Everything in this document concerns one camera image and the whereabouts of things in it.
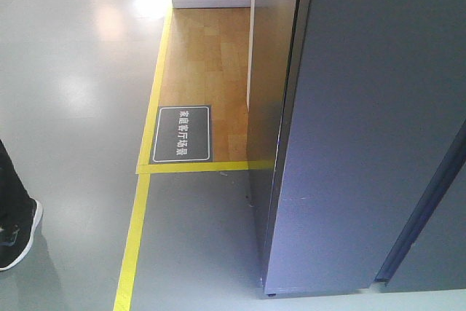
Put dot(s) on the fridge door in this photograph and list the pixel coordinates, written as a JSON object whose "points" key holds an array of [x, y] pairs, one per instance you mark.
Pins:
{"points": [[380, 97]]}

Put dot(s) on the dark floor label sign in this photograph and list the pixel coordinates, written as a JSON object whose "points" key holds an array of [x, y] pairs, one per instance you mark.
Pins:
{"points": [[182, 134]]}

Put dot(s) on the grey refrigerator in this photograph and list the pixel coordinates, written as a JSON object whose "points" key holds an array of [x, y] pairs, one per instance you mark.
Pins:
{"points": [[429, 253]]}

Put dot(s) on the person in black shoe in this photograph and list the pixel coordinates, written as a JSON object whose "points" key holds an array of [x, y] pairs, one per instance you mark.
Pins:
{"points": [[20, 215]]}

